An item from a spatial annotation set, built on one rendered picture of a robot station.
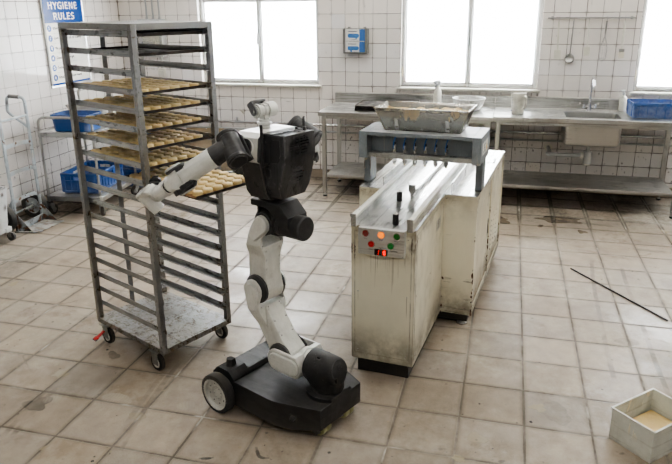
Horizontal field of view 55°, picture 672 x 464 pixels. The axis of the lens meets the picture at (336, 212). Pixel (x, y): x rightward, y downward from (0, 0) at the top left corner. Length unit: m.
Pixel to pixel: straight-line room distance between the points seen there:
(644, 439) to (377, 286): 1.37
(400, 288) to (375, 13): 4.26
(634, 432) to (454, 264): 1.36
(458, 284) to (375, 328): 0.76
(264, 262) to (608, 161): 4.79
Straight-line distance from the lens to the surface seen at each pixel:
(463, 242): 3.88
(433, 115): 3.76
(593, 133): 6.45
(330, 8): 7.17
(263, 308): 3.14
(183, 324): 3.87
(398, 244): 3.18
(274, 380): 3.23
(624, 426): 3.27
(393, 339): 3.44
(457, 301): 4.03
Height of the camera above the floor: 1.89
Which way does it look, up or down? 18 degrees down
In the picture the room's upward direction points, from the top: 1 degrees counter-clockwise
